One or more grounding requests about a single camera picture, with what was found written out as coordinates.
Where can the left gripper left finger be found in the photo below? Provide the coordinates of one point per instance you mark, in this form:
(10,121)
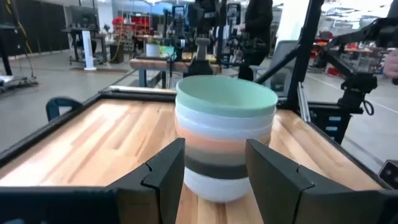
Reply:
(93,205)

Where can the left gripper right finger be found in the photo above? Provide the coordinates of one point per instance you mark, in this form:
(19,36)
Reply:
(311,205)

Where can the black bowl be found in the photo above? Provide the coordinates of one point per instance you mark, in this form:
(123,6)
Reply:
(214,172)

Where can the peach bowl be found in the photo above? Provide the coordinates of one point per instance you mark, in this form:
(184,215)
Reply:
(214,146)

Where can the white bowl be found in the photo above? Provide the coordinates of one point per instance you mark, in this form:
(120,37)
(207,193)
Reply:
(217,123)
(217,134)
(217,191)

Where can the mint green bowl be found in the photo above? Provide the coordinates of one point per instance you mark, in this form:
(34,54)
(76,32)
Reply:
(224,93)

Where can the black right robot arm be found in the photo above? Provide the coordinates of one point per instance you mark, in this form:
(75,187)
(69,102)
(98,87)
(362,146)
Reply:
(357,84)

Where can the small black box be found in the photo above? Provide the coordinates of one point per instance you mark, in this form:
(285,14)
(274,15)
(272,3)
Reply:
(390,174)

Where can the grey floor platform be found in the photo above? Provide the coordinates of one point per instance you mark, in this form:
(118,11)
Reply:
(15,82)

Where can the grey chair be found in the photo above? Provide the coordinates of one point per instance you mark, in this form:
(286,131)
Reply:
(280,62)

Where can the wooden workbench blue legs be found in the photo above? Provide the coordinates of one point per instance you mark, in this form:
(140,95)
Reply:
(155,64)

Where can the person's hand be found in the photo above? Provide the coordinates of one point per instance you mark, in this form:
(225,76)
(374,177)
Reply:
(391,63)

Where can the green container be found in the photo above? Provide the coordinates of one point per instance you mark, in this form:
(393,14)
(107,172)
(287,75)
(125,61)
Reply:
(167,52)

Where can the grey and black stand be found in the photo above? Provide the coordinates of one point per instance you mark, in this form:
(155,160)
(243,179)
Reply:
(202,56)

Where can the black partition curtain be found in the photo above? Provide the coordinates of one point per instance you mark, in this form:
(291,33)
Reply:
(40,28)

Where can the red storage bins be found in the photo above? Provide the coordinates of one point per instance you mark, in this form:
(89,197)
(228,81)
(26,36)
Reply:
(133,23)

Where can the black workbench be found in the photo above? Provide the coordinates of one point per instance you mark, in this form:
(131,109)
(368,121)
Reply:
(81,18)

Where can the person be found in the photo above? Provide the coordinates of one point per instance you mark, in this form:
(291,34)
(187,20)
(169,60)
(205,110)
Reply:
(258,25)

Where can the silver aluminium rail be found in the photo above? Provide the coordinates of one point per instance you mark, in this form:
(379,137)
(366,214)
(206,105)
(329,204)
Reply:
(303,102)

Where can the dark blue arched bracket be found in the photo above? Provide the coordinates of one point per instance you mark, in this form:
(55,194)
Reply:
(54,105)

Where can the white pedestal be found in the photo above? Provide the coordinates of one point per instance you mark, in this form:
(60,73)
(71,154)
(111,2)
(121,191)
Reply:
(88,49)

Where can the black aluminium table frame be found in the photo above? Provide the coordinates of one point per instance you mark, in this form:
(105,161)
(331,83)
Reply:
(306,46)

